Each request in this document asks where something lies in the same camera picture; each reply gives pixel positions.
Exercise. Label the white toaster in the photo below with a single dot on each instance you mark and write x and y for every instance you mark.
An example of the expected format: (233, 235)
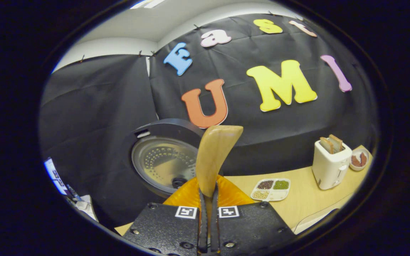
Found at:
(329, 170)

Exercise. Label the long ceiling light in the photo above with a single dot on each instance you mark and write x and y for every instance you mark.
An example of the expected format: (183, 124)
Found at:
(148, 3)

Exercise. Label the wooden spoon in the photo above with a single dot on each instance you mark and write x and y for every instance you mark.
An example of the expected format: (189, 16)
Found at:
(214, 156)

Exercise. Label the computer monitor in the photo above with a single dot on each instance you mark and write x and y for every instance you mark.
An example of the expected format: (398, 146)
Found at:
(55, 176)

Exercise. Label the silver black rice cooker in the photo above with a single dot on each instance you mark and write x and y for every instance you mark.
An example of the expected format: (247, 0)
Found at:
(162, 163)

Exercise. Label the white round plate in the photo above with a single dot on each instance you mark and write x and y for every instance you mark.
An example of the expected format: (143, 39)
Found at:
(365, 161)

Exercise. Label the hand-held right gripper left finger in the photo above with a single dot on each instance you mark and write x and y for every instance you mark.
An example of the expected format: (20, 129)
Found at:
(166, 227)

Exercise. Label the white divided bean dish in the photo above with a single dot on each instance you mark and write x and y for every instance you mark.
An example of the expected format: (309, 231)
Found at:
(278, 193)

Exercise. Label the brown meat slice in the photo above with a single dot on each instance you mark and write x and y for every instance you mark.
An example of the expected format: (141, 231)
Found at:
(355, 161)
(363, 159)

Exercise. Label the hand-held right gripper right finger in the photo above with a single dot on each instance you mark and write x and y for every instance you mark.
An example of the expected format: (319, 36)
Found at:
(251, 227)

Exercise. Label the toast bread slice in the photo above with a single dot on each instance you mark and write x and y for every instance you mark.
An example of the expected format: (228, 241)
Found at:
(336, 143)
(326, 145)

